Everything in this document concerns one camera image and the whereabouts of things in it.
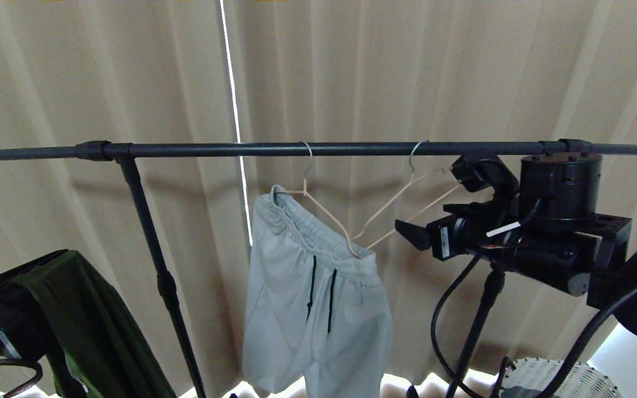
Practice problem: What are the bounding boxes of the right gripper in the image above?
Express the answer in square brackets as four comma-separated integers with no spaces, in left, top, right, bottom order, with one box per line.
[395,202,518,261]

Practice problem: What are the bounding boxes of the pink clothes hanger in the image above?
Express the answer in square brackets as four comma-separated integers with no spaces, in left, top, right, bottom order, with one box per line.
[352,139,463,249]
[271,141,377,260]

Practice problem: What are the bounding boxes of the green garment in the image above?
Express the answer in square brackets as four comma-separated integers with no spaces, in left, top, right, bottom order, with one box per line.
[12,250,178,398]

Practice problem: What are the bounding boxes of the pale grey shorts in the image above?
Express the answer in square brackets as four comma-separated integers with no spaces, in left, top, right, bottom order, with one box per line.
[241,185,394,398]

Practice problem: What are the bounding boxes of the white laundry basket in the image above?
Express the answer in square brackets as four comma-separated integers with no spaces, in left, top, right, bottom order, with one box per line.
[498,357,623,398]

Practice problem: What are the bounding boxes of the black clothes rack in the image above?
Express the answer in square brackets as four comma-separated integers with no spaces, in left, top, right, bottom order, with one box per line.
[0,138,637,398]

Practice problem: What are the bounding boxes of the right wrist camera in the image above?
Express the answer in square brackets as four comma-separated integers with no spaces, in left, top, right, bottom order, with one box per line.
[450,155,520,205]

